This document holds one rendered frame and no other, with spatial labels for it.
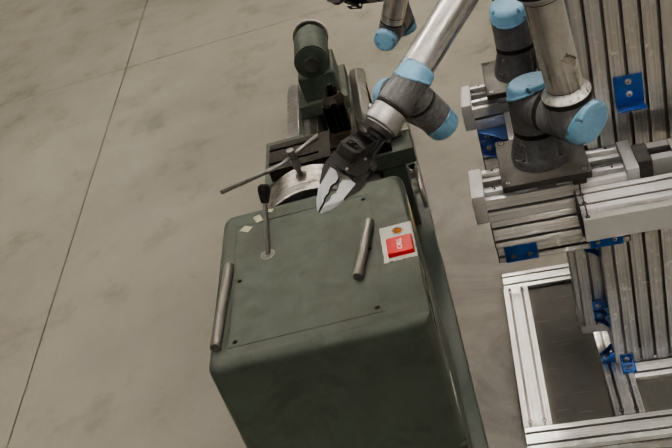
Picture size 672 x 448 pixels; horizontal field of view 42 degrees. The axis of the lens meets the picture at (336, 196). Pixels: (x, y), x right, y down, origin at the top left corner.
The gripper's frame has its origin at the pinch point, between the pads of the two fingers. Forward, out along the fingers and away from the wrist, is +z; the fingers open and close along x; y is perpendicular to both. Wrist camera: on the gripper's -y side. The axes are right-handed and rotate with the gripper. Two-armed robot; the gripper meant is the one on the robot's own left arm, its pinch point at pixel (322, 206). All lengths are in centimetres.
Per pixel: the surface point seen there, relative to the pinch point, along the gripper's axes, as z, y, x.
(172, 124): -5, 380, 194
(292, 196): 0, 55, 19
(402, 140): -39, 123, 15
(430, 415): 24, 25, -41
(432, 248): -15, 140, -13
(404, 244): -4.2, 23.3, -15.6
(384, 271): 3.3, 19.7, -15.7
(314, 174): -9, 59, 19
